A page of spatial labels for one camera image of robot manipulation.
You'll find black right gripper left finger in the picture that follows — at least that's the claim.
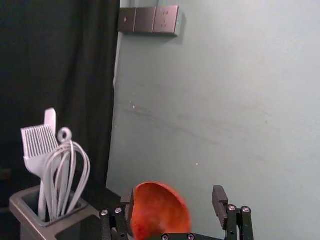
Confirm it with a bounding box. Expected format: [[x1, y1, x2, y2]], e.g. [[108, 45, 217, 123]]
[[99, 187, 136, 240]]

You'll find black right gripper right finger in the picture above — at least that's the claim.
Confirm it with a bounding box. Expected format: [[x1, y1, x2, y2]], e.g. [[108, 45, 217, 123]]
[[212, 185, 255, 240]]

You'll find grey utensil holder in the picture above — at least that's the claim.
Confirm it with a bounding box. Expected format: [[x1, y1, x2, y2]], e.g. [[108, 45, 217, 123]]
[[9, 187, 106, 240]]

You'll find white silicone whisk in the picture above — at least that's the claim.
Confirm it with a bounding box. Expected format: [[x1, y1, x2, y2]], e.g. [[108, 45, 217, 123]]
[[38, 127, 91, 222]]

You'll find white silicone basting brush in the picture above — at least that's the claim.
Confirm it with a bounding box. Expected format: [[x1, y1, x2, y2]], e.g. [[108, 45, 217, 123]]
[[20, 124, 61, 222]]

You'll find white silicone spatula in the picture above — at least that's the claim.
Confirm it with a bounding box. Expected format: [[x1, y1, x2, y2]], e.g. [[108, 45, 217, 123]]
[[44, 107, 57, 133]]

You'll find black curtain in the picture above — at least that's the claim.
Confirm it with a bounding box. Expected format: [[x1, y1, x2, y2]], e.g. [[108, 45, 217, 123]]
[[0, 0, 121, 213]]

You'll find grey wall socket panel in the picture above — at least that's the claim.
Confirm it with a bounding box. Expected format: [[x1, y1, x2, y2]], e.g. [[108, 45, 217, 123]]
[[117, 5, 187, 38]]

